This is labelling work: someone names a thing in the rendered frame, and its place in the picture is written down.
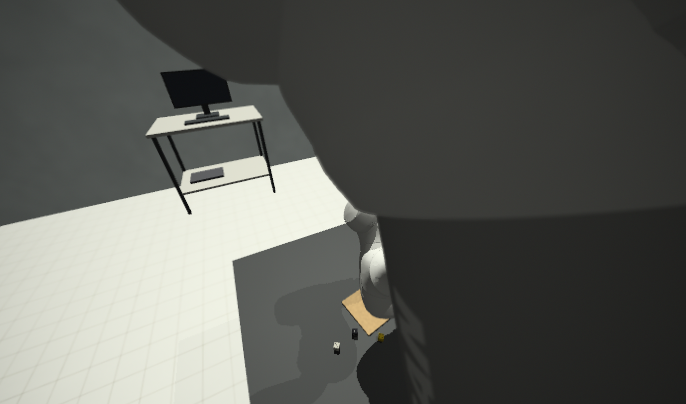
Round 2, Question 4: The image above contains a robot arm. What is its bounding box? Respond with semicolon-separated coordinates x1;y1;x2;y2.
117;0;686;404

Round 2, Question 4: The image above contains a tan square mat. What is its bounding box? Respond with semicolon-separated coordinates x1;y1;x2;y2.
342;290;389;336

